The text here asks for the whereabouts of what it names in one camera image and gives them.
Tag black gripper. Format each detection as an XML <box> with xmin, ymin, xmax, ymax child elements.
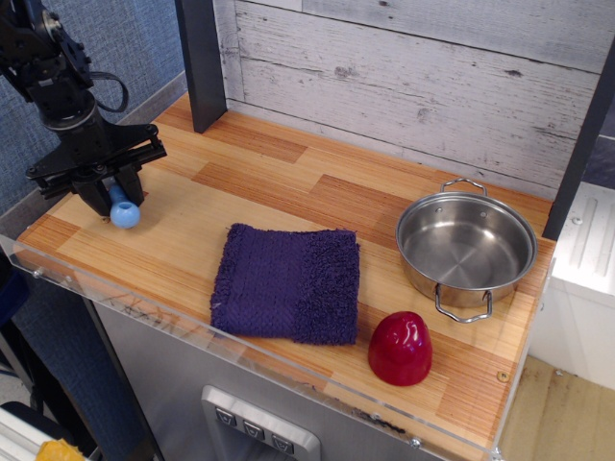
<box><xmin>26</xmin><ymin>111</ymin><xmax>166</xmax><ymax>216</ymax></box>

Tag blue and grey spoon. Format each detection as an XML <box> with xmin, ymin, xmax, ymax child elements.
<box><xmin>109</xmin><ymin>184</ymin><xmax>140</xmax><ymax>230</ymax></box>

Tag stainless steel pot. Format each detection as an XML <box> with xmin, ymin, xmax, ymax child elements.
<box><xmin>395</xmin><ymin>178</ymin><xmax>538</xmax><ymax>325</ymax></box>

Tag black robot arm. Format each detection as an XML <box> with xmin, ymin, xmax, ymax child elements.
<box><xmin>1</xmin><ymin>1</ymin><xmax>166</xmax><ymax>217</ymax></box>

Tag stainless steel cabinet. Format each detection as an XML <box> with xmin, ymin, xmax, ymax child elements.
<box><xmin>88</xmin><ymin>296</ymin><xmax>449</xmax><ymax>460</ymax></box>

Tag purple towel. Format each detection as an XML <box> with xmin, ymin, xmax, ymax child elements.
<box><xmin>210</xmin><ymin>223</ymin><xmax>359</xmax><ymax>346</ymax></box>

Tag silver control panel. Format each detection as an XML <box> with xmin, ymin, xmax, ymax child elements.
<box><xmin>201</xmin><ymin>385</ymin><xmax>321</xmax><ymax>460</ymax></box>

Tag clear acrylic guard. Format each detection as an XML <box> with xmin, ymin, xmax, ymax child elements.
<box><xmin>0</xmin><ymin>79</ymin><xmax>556</xmax><ymax>461</ymax></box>

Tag red plastic pepper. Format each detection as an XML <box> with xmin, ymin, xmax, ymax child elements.
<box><xmin>368</xmin><ymin>311</ymin><xmax>433</xmax><ymax>386</ymax></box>

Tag white side cabinet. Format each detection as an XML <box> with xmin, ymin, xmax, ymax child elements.
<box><xmin>529</xmin><ymin>182</ymin><xmax>614</xmax><ymax>389</ymax></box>

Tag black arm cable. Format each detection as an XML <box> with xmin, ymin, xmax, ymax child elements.
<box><xmin>88</xmin><ymin>71</ymin><xmax>130</xmax><ymax>114</ymax></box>

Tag dark left post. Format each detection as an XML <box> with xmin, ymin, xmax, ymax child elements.
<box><xmin>175</xmin><ymin>0</ymin><xmax>227</xmax><ymax>133</ymax></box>

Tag dark post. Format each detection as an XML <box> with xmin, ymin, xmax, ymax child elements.
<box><xmin>541</xmin><ymin>0</ymin><xmax>615</xmax><ymax>240</ymax></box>
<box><xmin>175</xmin><ymin>0</ymin><xmax>227</xmax><ymax>133</ymax></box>

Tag dark right post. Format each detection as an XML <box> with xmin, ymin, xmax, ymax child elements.
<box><xmin>541</xmin><ymin>0</ymin><xmax>615</xmax><ymax>240</ymax></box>

